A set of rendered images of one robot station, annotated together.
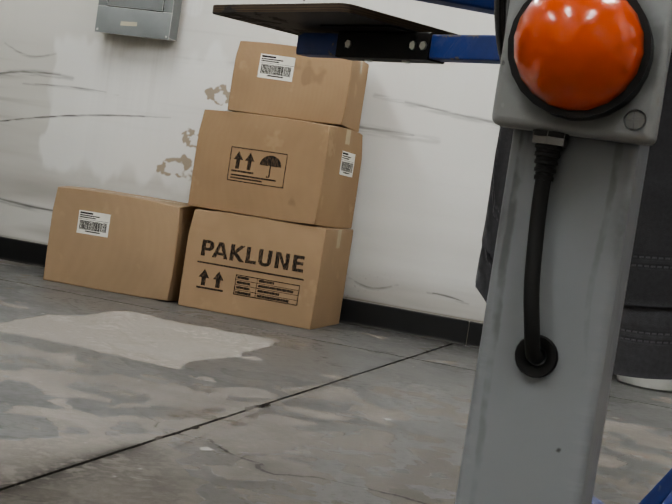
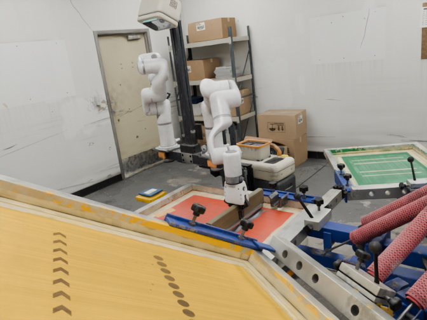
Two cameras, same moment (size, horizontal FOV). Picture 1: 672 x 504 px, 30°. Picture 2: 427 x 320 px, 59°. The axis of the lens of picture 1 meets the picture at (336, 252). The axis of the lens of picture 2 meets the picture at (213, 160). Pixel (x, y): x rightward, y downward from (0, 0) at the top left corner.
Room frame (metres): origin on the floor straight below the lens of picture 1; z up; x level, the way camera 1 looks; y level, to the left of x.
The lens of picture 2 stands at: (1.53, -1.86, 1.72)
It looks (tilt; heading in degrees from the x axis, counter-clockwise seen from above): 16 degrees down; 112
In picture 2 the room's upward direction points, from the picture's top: 7 degrees counter-clockwise
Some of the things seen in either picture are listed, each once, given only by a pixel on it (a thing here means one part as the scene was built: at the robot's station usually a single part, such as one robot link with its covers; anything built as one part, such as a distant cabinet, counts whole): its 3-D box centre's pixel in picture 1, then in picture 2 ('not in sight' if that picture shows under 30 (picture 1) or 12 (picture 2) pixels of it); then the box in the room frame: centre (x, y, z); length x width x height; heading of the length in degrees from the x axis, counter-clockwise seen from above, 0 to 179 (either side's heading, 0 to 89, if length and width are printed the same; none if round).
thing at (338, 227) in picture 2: not in sight; (332, 231); (1.45, -0.54, 1.02); 0.17 x 0.06 x 0.05; 162
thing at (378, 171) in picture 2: not in sight; (396, 160); (1.73, 0.20, 1.05); 1.08 x 0.61 x 0.23; 102
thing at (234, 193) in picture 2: not in sight; (235, 190); (1.04, -0.40, 1.12); 0.10 x 0.07 x 0.11; 162
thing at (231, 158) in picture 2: not in sight; (232, 159); (1.03, -0.37, 1.25); 0.15 x 0.10 x 0.11; 117
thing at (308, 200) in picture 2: not in sight; (288, 200); (1.23, -0.17, 0.97); 0.30 x 0.05 x 0.07; 162
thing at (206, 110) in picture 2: not in sight; (213, 113); (0.78, 0.11, 1.37); 0.13 x 0.10 x 0.16; 27
